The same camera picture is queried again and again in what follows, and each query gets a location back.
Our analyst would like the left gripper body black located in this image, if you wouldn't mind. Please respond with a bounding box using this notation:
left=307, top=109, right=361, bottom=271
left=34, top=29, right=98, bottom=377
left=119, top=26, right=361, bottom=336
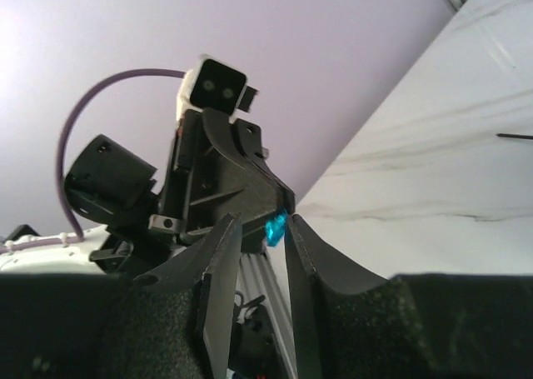
left=147, top=107, right=267, bottom=247

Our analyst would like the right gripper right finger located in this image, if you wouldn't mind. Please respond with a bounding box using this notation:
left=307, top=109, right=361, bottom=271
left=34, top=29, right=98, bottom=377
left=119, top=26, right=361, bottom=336
left=285, top=214, right=387, bottom=378

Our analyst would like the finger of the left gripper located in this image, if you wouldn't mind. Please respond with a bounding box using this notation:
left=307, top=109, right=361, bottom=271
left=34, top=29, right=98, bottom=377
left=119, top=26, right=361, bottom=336
left=202, top=108, right=296, bottom=225

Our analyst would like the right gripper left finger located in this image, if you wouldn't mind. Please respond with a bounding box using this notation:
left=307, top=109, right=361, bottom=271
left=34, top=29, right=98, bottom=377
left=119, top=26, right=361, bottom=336
left=134, top=214, right=242, bottom=378

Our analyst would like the blue fuse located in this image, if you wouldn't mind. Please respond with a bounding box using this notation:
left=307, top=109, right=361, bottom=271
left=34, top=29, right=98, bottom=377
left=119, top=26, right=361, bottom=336
left=264, top=210, right=288, bottom=247

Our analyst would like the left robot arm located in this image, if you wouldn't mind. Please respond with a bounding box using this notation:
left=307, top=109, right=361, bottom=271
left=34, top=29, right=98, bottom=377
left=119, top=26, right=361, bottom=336
left=1, top=109, right=295, bottom=277

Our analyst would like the aluminium front rail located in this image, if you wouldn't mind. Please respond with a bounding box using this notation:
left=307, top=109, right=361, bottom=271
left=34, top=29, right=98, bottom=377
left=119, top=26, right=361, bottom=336
left=238, top=252, right=297, bottom=378

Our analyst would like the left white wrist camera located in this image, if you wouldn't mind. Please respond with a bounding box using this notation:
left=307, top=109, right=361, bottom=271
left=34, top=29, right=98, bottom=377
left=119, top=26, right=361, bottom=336
left=176, top=54, right=259, bottom=122

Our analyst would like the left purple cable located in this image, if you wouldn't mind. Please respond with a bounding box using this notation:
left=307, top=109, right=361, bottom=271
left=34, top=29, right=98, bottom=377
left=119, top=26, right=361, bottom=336
left=0, top=67, right=187, bottom=255

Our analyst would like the red handled screwdriver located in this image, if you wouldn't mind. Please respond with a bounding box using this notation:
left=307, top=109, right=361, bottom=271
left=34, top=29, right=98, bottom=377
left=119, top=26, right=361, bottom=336
left=496, top=133, right=533, bottom=141

